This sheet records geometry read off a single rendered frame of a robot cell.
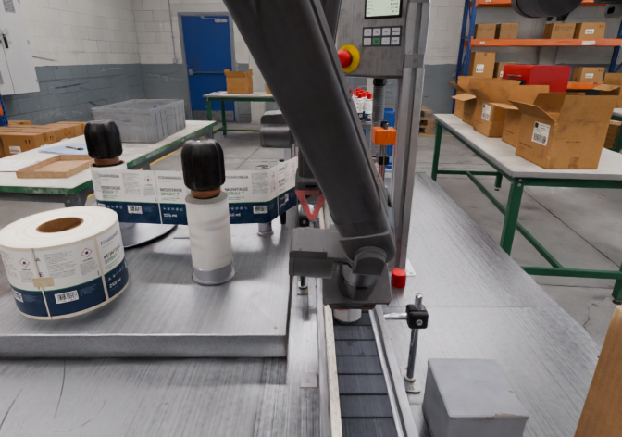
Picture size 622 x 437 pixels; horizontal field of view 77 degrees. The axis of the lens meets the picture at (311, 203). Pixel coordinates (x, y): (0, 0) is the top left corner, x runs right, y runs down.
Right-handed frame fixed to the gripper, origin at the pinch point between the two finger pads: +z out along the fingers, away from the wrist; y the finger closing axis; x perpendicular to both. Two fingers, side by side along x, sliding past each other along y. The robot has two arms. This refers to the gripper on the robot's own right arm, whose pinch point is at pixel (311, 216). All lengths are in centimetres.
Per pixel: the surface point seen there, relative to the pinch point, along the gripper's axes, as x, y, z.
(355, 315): 7.9, 17.9, 11.6
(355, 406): 6.2, 36.0, 13.1
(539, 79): 300, -470, 1
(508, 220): 107, -121, 53
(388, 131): 14.8, -0.5, -17.7
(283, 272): -6.2, 0.2, 13.6
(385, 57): 15.2, -11.7, -31.0
